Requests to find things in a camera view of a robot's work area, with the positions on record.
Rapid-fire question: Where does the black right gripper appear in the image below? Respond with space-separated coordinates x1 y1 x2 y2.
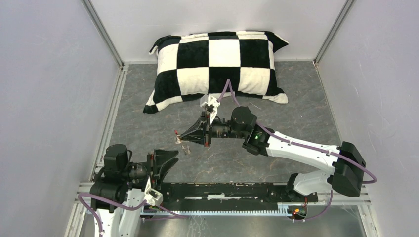
180 110 247 148

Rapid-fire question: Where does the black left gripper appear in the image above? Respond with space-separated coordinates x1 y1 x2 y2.
122 147 179 189

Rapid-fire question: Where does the metal key organizer red handle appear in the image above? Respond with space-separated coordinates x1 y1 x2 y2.
174 130 191 155

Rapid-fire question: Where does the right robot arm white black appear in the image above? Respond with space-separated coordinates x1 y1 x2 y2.
178 106 366 201

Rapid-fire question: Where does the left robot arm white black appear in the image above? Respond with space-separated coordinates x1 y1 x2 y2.
78 144 179 237

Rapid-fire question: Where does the black white checkered pillow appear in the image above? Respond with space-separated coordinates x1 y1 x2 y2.
143 31 288 114

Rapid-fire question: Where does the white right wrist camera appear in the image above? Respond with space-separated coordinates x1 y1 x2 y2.
200 94 220 124

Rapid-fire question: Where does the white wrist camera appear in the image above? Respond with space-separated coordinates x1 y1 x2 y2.
200 94 220 124
143 177 163 206

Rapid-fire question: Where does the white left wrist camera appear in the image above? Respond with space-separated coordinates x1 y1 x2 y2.
143 177 163 206

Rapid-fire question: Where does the white slotted cable duct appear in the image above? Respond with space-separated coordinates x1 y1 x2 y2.
141 205 292 217

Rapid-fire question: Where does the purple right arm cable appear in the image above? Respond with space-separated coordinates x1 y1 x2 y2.
217 79 377 222

